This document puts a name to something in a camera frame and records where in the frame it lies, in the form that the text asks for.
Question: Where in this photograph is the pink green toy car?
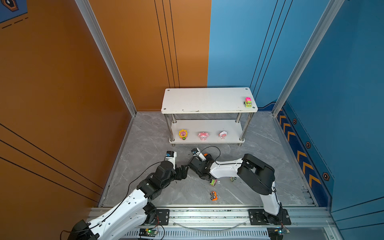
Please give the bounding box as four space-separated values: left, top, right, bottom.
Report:
210 179 217 187

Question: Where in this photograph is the pink sheep toy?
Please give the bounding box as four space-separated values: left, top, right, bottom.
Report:
198 132 210 141

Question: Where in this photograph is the pink round head doll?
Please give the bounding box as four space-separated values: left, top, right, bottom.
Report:
219 131 228 140

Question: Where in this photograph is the yellow flower doll toy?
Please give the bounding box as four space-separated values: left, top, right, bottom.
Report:
179 129 188 141

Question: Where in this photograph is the pink green toy truck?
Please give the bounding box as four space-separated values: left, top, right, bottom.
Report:
244 97 252 108

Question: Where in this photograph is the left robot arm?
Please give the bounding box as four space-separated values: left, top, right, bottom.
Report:
68 161 188 240

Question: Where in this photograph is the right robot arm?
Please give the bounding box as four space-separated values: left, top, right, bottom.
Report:
188 154 284 225

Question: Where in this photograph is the white two-tier shelf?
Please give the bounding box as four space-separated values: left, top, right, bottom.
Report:
161 88 258 146

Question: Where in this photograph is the orange toy race car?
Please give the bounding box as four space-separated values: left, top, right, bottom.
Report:
210 191 218 201

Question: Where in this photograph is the left green circuit board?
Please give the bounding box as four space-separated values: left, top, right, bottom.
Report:
138 228 159 239

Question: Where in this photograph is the green circuit board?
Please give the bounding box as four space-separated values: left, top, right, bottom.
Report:
138 228 159 239
267 228 291 240

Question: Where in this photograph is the right green circuit board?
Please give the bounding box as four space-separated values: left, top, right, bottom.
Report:
267 228 291 240

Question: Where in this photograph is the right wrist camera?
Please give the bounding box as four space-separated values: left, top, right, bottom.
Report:
191 148 207 162

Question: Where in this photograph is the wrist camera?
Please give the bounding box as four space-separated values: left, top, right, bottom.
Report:
191 148 207 162
165 151 177 169

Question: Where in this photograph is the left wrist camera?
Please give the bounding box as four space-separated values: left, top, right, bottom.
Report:
165 151 177 169

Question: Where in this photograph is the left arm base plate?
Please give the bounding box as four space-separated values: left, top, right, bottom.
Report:
144 209 170 226

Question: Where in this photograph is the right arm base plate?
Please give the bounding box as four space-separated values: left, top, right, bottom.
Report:
248 209 292 226

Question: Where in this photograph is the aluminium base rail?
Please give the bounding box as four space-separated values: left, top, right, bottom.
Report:
77 206 343 240

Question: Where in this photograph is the left aluminium corner post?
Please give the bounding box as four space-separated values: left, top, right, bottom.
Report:
75 0 137 117

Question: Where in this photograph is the aluminium corner post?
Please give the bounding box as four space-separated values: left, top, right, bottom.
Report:
75 0 137 117
272 0 345 118

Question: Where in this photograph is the right aluminium corner post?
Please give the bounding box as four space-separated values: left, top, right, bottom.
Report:
272 0 345 118

